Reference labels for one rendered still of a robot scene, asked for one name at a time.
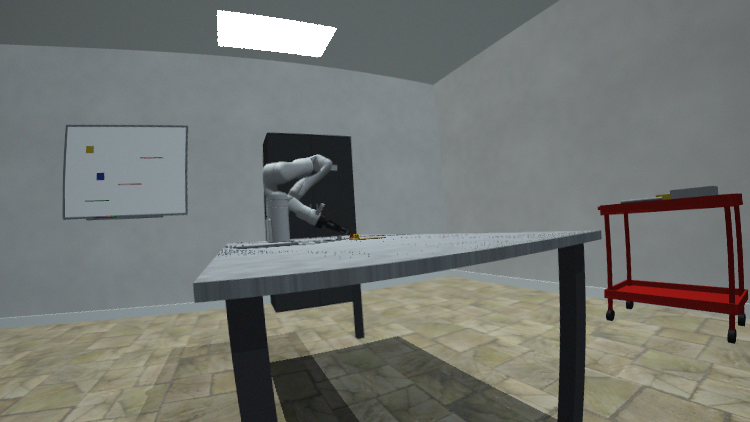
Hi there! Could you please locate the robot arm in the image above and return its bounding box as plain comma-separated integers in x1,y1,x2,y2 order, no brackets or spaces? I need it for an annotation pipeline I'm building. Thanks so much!
262,155,332,243

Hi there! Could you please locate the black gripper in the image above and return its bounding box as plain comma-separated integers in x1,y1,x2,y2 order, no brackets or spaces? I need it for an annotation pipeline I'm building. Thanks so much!
315,212,348,234

